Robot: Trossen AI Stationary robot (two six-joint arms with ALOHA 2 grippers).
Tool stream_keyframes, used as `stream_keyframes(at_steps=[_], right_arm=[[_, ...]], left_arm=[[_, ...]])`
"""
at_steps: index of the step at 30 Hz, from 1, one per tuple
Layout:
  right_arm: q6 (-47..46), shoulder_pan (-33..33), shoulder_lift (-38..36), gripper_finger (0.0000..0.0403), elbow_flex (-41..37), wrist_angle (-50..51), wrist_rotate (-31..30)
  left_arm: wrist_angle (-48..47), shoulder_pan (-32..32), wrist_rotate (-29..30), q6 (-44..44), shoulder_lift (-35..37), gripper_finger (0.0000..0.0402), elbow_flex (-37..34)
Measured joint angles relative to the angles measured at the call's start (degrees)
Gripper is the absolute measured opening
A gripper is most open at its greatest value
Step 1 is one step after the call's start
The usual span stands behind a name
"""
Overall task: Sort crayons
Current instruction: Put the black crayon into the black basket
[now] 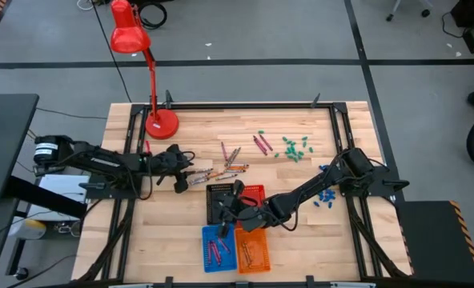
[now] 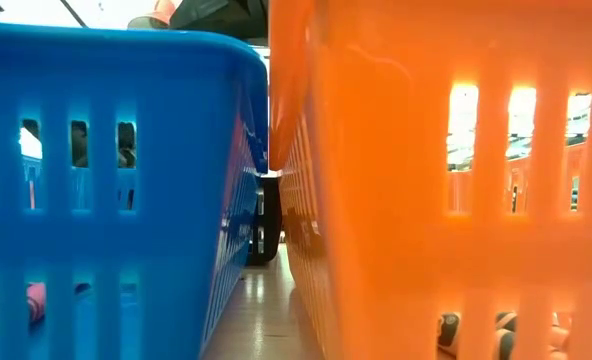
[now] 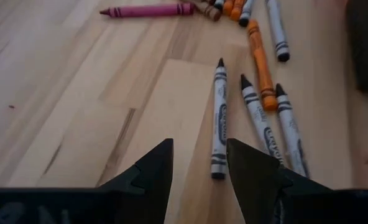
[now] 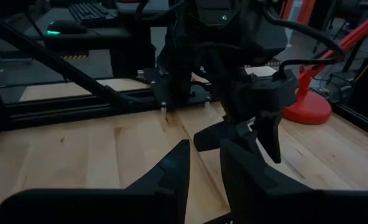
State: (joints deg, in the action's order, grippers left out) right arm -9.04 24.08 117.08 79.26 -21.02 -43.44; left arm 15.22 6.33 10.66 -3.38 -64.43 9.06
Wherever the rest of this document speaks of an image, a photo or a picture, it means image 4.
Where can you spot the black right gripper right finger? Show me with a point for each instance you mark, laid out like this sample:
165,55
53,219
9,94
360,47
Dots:
264,199

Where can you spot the black computer mouse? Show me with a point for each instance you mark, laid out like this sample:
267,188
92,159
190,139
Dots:
66,28

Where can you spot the black desk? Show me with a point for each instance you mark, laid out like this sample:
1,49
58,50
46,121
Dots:
78,39

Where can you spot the red desk lamp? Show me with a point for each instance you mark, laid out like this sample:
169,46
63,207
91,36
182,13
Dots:
308,109

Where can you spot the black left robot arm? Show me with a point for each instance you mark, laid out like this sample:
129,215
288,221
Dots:
233,37

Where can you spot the black keyboard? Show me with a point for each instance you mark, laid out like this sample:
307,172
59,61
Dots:
90,12

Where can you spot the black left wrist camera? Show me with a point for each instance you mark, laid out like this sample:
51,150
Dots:
277,88

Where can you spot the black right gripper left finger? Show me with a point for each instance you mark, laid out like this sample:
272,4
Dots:
159,202

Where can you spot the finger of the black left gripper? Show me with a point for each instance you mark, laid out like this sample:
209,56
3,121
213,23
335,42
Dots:
209,137
269,140

